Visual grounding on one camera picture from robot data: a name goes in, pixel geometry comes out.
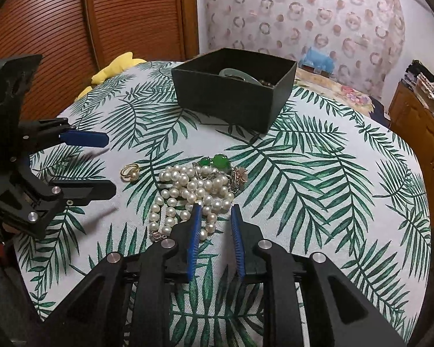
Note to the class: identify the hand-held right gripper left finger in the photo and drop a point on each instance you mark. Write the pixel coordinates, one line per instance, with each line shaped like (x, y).
(195, 242)

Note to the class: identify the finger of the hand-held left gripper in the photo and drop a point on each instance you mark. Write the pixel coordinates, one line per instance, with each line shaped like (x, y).
(86, 139)
(90, 189)

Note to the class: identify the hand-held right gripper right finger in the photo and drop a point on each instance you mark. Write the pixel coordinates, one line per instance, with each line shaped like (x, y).
(237, 242)

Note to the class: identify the black cardboard box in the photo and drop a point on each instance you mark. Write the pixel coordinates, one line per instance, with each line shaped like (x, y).
(231, 104)

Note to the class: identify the pale jade bangle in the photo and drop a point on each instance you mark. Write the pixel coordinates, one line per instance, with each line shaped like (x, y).
(251, 78)

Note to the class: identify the yellow plush toy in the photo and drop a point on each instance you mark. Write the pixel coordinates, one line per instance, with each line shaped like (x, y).
(119, 65)

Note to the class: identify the brown slatted wooden wardrobe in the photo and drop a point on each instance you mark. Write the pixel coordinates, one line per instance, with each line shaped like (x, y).
(130, 14)

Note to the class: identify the floral bedspread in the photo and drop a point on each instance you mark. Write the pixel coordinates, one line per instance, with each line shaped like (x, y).
(340, 90)

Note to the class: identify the dark blue blanket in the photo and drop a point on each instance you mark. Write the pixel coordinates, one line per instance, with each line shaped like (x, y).
(380, 110)

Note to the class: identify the blue plush toy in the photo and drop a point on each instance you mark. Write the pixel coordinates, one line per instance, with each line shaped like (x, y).
(318, 59)

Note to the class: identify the long wooden cabinet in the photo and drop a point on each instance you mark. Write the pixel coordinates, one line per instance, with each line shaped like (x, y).
(419, 126)

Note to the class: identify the circle pattern sheer curtain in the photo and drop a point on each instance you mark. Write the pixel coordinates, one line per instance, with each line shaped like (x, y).
(293, 14)

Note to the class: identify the folded floral cloth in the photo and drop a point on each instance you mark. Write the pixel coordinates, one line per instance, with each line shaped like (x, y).
(432, 85)

